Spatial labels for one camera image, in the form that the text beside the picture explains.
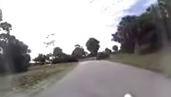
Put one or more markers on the row of trees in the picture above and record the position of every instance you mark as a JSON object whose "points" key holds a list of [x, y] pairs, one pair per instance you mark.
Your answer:
{"points": [[92, 45]]}

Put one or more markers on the dark bush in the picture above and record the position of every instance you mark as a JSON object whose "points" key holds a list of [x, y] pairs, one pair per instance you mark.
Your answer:
{"points": [[102, 55]]}

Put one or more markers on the dark hedge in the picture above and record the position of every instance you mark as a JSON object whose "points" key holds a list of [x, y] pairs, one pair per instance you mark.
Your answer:
{"points": [[64, 59]]}

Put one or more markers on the grey asphalt road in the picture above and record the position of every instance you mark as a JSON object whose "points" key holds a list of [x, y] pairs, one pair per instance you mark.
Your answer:
{"points": [[93, 83]]}

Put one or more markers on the patchy grass verge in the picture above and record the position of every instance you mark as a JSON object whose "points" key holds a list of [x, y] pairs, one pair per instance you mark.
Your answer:
{"points": [[31, 78]]}

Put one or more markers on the dense clump of trees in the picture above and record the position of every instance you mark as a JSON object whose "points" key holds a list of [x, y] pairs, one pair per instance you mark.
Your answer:
{"points": [[157, 28]]}

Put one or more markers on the green grass verge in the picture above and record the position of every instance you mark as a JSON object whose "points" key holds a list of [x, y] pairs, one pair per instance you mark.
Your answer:
{"points": [[164, 64]]}

